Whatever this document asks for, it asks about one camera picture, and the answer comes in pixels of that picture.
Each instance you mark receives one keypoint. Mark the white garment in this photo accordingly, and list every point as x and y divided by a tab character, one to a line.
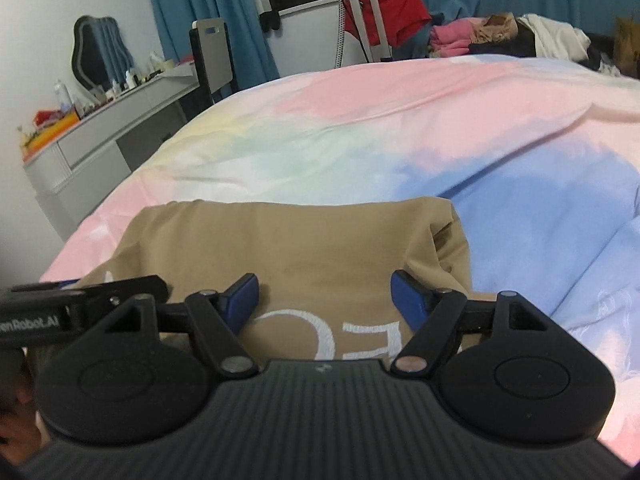
555	40

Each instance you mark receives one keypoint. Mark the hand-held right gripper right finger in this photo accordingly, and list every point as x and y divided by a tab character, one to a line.
407	297

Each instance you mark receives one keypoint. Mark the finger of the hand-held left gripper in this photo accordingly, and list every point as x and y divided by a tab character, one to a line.
130	287

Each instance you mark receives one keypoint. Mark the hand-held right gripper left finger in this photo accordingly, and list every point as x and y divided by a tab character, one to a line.
240	300

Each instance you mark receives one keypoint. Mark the pastel bed cover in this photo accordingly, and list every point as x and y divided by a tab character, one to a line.
400	135

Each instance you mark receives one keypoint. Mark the white pump bottle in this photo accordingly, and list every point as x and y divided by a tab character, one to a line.
154	61

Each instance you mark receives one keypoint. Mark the person's left hand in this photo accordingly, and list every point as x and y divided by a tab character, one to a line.
15	410

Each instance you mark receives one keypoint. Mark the black and grey chair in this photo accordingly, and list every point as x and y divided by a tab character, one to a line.
215	55

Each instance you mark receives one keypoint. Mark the brown paper bag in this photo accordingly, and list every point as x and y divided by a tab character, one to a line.
627	45

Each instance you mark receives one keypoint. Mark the standing garment steamer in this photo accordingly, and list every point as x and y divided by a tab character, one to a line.
372	20

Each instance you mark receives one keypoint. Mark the tan printed shirt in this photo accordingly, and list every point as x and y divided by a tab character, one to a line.
300	250

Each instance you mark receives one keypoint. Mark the pink garment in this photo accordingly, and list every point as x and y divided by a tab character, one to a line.
450	35

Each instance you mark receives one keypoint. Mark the red tassel bundle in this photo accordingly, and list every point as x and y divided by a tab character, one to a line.
47	117

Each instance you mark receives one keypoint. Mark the orange box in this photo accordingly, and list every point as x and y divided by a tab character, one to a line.
55	132

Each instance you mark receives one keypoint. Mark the red garment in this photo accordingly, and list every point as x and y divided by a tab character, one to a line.
400	10

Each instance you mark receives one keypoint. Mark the brown crumpled garment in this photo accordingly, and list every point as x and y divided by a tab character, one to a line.
495	27

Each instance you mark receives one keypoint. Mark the white dressing table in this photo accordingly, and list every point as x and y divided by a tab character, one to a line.
90	145

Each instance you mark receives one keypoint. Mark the wavy edged mirror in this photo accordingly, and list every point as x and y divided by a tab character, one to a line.
92	55

